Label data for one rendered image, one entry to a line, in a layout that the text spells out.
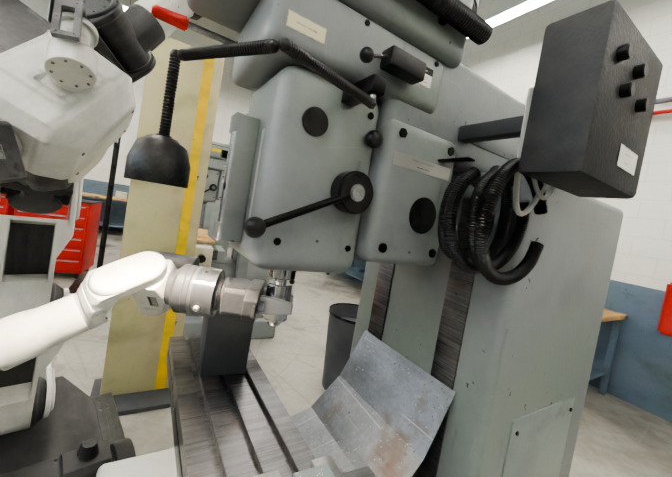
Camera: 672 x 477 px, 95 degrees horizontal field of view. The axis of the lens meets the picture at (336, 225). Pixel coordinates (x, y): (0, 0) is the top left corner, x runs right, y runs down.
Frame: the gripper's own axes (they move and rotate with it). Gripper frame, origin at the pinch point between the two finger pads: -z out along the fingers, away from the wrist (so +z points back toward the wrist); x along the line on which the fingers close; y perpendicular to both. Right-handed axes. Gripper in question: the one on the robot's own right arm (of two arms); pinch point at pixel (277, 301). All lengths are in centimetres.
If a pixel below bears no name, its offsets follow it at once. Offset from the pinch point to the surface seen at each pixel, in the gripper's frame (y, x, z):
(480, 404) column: 13.2, -3.6, -42.8
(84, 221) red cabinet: 50, 367, 266
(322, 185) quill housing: -22.7, -9.1, -4.0
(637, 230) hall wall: -60, 230, -355
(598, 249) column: -22, 10, -76
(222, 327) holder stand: 17.1, 25.2, 13.7
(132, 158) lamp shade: -20.6, -19.5, 19.2
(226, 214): -15.2, -7.0, 10.4
